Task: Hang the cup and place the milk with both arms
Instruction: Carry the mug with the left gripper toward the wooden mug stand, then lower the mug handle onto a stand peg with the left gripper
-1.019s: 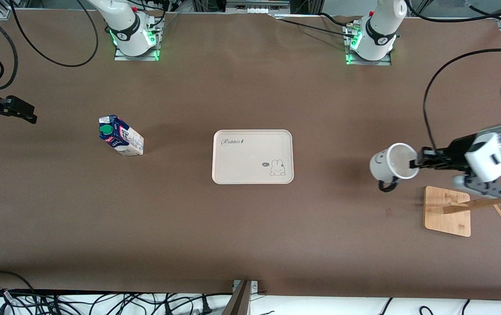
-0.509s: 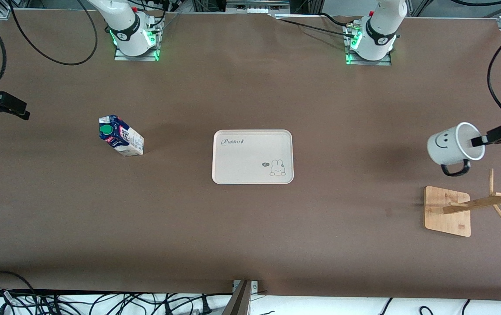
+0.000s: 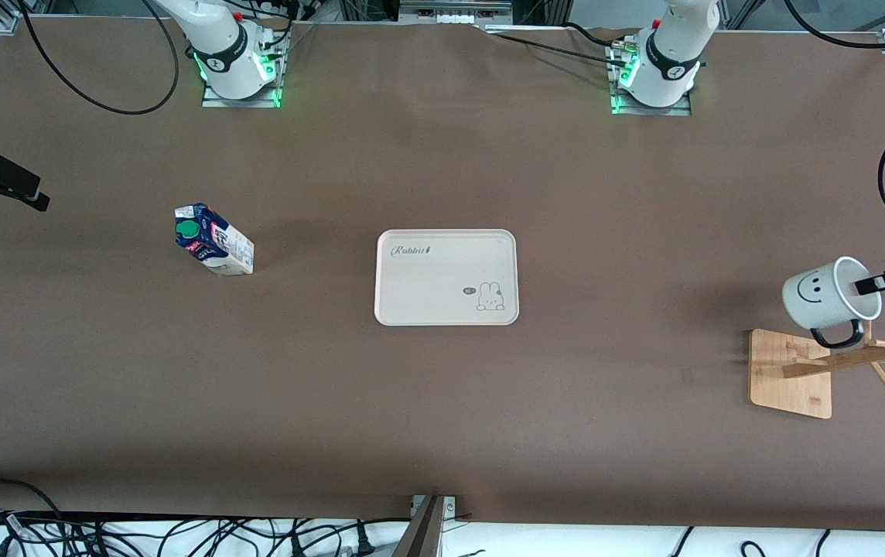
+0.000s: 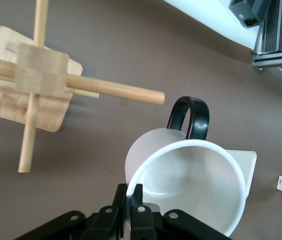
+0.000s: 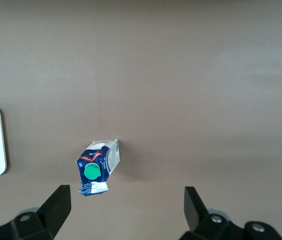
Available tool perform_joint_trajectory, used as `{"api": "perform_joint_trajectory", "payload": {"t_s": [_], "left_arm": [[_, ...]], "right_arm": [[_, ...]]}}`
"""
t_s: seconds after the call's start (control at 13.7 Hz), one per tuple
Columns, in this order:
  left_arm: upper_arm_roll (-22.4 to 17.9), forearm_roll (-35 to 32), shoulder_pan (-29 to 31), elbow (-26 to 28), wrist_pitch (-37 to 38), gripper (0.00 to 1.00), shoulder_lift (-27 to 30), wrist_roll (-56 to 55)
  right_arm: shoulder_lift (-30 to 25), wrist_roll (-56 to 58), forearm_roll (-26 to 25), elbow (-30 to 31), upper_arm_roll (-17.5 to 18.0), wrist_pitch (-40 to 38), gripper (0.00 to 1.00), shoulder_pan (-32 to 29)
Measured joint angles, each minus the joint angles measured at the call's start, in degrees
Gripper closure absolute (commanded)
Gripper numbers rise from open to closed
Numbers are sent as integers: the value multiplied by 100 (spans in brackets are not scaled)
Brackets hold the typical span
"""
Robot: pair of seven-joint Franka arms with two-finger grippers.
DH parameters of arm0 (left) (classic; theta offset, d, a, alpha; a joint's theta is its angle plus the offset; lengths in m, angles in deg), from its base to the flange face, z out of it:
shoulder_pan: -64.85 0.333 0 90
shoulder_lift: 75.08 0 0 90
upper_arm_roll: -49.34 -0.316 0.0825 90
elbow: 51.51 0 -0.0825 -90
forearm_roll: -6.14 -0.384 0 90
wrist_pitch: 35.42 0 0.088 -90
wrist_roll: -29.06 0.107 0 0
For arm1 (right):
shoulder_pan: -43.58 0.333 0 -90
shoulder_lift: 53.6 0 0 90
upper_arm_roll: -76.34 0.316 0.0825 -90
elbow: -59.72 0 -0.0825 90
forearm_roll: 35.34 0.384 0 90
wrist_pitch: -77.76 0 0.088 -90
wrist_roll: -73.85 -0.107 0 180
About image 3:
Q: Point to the grey power strip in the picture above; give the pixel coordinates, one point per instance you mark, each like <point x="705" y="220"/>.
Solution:
<point x="454" y="11"/>

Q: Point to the white smiley face mug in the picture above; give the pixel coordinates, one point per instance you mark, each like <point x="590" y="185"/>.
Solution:
<point x="814" y="302"/>

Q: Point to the beige rabbit print tray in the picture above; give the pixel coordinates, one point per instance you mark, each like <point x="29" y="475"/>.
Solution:
<point x="442" y="271"/>

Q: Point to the wooden cup rack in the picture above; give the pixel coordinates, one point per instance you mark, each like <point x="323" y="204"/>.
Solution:
<point x="791" y="387"/>

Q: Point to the metal frame bracket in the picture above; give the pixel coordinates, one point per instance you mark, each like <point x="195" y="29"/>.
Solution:
<point x="423" y="534"/>

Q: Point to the blue white milk carton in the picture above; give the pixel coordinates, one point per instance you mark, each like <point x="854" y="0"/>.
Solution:
<point x="214" y="244"/>

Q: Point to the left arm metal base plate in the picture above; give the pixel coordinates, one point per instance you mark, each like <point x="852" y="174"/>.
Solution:
<point x="674" y="111"/>

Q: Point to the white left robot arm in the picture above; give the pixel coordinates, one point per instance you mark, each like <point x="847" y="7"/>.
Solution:
<point x="667" y="62"/>

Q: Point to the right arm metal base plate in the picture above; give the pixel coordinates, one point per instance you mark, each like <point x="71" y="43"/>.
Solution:
<point x="218" y="102"/>

